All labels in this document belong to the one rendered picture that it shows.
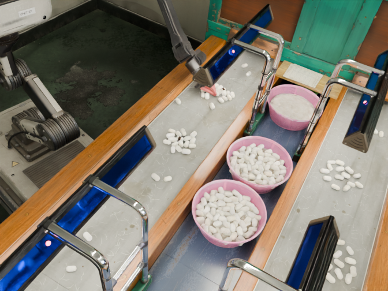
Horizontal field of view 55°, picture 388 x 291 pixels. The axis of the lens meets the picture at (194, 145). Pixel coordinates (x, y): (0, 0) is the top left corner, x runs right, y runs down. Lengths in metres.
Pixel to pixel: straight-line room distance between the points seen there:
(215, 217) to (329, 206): 0.44
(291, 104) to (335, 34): 0.40
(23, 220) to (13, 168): 0.58
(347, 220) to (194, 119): 0.74
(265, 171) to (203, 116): 0.39
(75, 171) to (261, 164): 0.73
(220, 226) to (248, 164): 0.31
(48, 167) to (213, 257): 0.92
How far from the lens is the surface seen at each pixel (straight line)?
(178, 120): 1.66
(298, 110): 1.86
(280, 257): 1.33
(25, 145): 1.93
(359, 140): 1.28
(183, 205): 1.34
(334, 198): 1.55
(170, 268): 1.32
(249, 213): 1.39
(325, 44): 2.03
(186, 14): 3.40
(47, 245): 0.93
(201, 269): 1.33
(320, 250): 0.94
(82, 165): 1.47
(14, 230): 1.36
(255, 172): 1.52
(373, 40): 1.99
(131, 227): 1.32
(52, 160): 1.90
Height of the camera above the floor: 1.87
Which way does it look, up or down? 46 degrees down
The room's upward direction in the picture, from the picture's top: 8 degrees clockwise
